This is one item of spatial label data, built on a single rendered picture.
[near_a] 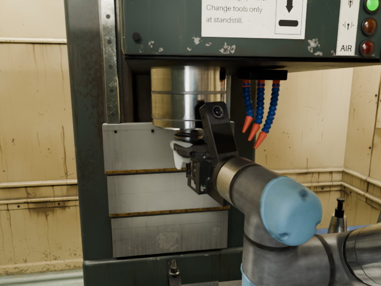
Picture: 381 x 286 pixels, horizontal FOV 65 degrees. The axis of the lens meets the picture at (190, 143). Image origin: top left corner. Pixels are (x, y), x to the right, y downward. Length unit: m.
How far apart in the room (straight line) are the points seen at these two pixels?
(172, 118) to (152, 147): 0.52
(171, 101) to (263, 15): 0.22
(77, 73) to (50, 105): 0.43
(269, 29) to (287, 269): 0.33
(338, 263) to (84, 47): 0.97
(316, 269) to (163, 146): 0.75
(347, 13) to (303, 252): 0.35
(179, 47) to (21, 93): 1.19
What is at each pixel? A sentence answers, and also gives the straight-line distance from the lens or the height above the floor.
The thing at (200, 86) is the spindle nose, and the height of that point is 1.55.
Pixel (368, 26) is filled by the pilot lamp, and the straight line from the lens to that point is 0.55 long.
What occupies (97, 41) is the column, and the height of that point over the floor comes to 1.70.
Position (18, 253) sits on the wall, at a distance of 1.79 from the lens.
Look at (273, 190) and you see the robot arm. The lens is 0.39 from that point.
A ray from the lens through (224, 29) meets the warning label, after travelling 0.45.
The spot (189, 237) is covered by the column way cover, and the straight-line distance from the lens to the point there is 1.24.
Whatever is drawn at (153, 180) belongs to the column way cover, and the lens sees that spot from 1.12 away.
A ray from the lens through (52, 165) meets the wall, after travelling 1.57.
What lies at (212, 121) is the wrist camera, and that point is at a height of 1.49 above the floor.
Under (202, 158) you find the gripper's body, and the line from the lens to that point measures 0.53.
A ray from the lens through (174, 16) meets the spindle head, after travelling 0.45.
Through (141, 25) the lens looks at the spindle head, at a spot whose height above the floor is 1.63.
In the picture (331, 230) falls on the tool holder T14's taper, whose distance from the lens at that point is 0.69.
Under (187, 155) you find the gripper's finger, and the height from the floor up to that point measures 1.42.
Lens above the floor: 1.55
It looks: 11 degrees down
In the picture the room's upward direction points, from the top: straight up
